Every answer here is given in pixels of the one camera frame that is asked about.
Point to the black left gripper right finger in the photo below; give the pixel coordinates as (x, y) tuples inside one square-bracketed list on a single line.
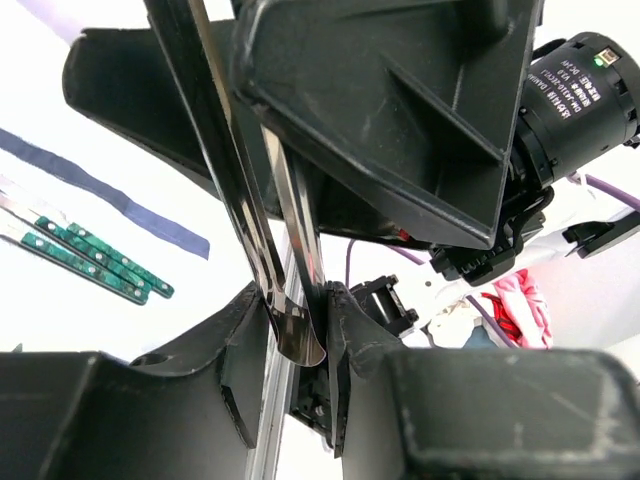
[(428, 413)]

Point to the fork with green handle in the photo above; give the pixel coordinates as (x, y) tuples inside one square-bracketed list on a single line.
[(26, 198)]

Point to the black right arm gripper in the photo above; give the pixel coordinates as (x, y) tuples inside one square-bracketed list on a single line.
[(438, 115)]

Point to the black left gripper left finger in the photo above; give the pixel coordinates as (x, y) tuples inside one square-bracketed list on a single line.
[(189, 409)]

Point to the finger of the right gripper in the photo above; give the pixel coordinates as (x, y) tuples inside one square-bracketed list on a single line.
[(120, 78)]

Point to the blue beige checked placemat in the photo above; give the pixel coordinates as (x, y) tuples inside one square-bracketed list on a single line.
[(72, 174)]

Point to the metal tongs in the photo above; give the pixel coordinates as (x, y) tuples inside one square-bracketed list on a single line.
[(198, 70)]

